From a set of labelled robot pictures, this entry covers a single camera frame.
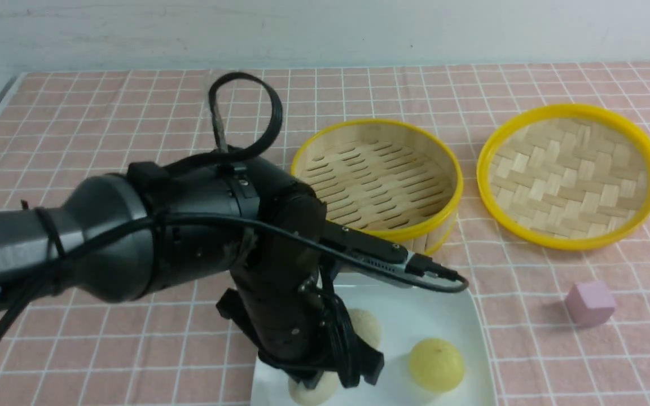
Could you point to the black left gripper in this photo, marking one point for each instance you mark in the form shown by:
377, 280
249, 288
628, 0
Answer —
300, 326

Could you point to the white steamed bun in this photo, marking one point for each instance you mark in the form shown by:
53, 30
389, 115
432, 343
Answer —
366, 326
326, 387

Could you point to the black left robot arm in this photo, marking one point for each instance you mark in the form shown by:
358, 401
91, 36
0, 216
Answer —
121, 237

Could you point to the white square plate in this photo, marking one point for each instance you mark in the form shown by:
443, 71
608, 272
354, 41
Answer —
407, 316

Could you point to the yellow steamed bun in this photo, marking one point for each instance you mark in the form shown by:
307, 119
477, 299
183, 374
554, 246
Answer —
436, 365

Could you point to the pink checkered tablecloth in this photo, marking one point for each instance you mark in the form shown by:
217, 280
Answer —
58, 128

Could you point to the yellow bamboo steamer basket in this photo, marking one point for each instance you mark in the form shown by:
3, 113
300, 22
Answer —
385, 178

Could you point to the pink cube block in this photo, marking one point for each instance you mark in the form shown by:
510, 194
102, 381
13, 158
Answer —
590, 304

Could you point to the yellow bamboo steamer lid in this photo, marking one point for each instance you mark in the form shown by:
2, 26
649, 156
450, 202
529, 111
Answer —
571, 177

